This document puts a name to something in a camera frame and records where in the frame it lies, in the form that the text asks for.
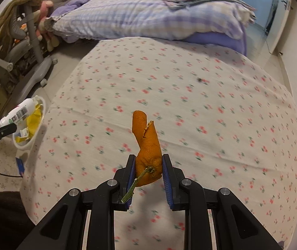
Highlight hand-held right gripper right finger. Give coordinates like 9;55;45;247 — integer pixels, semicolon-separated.
162;154;284;250

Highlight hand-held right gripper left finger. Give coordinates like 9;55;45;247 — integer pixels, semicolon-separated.
16;154;136;250

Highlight white plastic bottle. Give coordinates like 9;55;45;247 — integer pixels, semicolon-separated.
0;98;37;129

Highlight white bowl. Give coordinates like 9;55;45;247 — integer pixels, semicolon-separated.
12;96;46;151

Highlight yellow wrapper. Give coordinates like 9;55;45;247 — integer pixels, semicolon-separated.
16;104;44;143

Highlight orange peel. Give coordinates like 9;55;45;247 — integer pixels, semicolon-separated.
121;110;164;204

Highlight cherry print bed sheet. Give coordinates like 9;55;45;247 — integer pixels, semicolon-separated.
20;36;297;250

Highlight grey chair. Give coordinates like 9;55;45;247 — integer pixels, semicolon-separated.
0;4;59;100

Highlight beige plush toy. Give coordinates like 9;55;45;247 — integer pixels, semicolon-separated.
36;22;61;52

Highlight pink plush toy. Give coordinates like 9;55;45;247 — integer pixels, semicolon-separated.
35;0;54;24

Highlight purple blanket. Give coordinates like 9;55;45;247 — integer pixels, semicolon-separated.
52;0;248;56

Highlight white door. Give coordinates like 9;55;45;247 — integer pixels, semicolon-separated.
265;0;295;56

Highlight black cable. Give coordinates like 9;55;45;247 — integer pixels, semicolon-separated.
0;165;23;179

